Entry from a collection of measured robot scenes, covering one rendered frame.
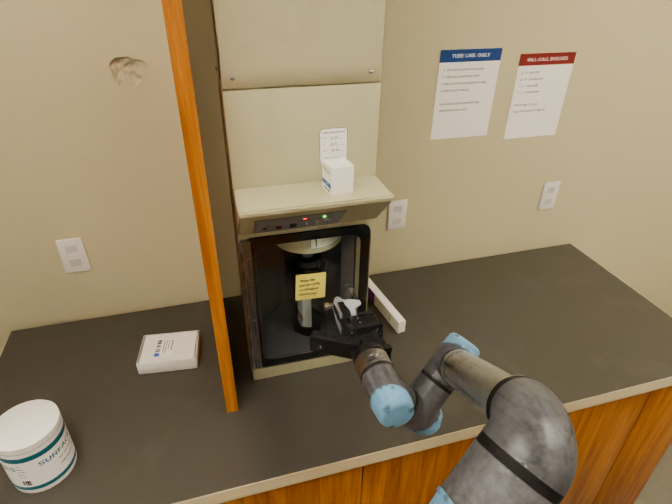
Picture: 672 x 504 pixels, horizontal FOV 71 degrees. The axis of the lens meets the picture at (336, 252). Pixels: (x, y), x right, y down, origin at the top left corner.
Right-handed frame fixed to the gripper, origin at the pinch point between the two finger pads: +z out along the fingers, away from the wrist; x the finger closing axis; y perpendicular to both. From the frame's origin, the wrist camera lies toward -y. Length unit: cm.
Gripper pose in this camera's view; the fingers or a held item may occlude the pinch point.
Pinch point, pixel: (334, 304)
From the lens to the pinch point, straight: 117.6
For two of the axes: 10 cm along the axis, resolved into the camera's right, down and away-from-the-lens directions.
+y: 9.6, -1.4, 2.4
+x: 0.1, -8.5, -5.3
